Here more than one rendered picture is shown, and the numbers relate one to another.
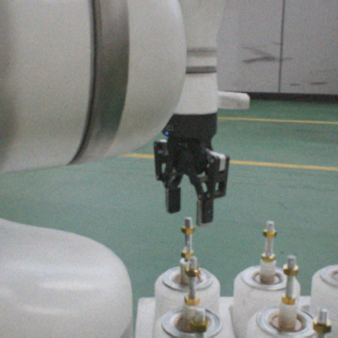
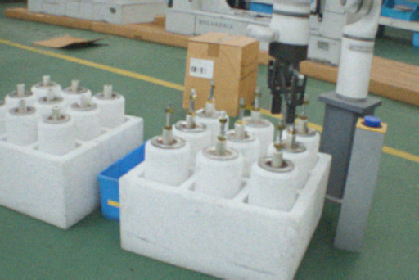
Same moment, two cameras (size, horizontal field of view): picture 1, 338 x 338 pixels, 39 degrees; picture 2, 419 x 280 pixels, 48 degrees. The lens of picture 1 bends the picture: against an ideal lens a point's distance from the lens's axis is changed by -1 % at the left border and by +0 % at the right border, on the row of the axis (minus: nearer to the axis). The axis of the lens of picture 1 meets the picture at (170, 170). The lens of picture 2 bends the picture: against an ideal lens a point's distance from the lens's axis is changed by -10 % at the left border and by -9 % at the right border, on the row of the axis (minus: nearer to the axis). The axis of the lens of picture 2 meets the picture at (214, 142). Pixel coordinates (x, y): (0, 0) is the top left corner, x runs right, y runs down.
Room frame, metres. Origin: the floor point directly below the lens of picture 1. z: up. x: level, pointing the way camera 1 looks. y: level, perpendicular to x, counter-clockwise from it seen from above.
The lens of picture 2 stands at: (1.56, 0.19, 0.64)
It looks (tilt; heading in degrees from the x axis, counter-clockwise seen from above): 20 degrees down; 201
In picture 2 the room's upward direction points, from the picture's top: 4 degrees clockwise
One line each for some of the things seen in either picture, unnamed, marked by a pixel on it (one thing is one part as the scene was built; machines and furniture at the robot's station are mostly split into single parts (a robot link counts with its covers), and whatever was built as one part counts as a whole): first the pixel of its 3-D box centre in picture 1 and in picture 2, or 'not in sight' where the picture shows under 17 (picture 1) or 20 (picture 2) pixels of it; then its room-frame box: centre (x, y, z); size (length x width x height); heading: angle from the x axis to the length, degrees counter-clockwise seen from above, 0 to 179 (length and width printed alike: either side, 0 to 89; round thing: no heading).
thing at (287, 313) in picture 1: (287, 313); (239, 131); (0.52, -0.14, 0.26); 0.02 x 0.02 x 0.03
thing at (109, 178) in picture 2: not in sight; (142, 179); (0.48, -0.42, 0.06); 0.30 x 0.11 x 0.12; 1
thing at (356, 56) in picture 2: not in sight; (354, 68); (0.17, 0.06, 0.39); 0.09 x 0.09 x 0.17; 73
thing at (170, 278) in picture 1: (187, 279); (276, 164); (0.64, -0.03, 0.25); 0.08 x 0.08 x 0.01
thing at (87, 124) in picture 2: not in sight; (83, 139); (0.53, -0.57, 0.16); 0.10 x 0.10 x 0.18
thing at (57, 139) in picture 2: not in sight; (57, 153); (0.65, -0.57, 0.16); 0.10 x 0.10 x 0.18
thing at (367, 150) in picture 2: not in sight; (360, 187); (0.45, 0.14, 0.16); 0.07 x 0.07 x 0.31; 1
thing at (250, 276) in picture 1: (267, 278); (220, 153); (0.64, -0.14, 0.25); 0.08 x 0.08 x 0.01
